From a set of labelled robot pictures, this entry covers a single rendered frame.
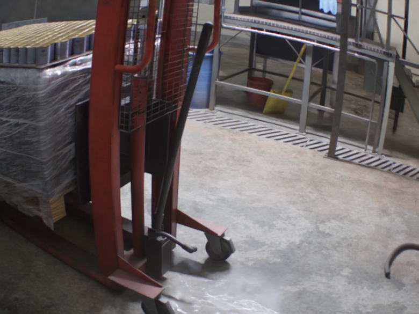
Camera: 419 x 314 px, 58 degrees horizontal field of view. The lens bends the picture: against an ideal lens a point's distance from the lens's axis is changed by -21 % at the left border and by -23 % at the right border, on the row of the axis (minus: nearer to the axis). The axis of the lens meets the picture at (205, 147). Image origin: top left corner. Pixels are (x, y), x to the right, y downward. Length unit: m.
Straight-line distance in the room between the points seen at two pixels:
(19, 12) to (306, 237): 4.93
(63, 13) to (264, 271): 4.03
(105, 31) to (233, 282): 1.42
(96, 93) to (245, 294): 1.22
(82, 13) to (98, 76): 3.50
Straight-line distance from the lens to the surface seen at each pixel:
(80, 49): 1.88
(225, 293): 2.26
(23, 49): 1.81
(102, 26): 1.69
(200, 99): 4.90
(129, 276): 2.01
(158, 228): 2.15
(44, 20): 3.88
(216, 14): 2.02
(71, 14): 5.32
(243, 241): 2.70
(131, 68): 1.62
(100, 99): 1.73
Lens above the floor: 1.47
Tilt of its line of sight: 22 degrees down
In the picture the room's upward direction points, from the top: 5 degrees clockwise
